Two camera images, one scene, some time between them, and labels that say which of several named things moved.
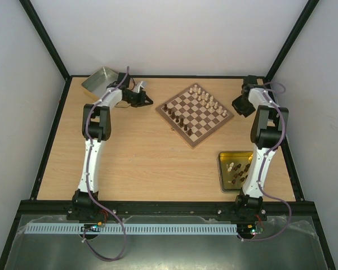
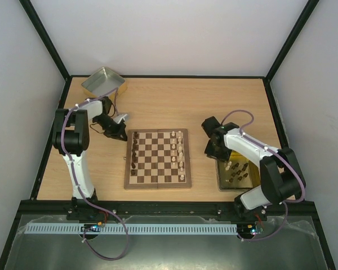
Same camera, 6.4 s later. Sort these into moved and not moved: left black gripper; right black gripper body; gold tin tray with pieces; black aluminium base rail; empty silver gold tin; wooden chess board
Moved: wooden chess board; left black gripper; right black gripper body
Not moved: gold tin tray with pieces; black aluminium base rail; empty silver gold tin
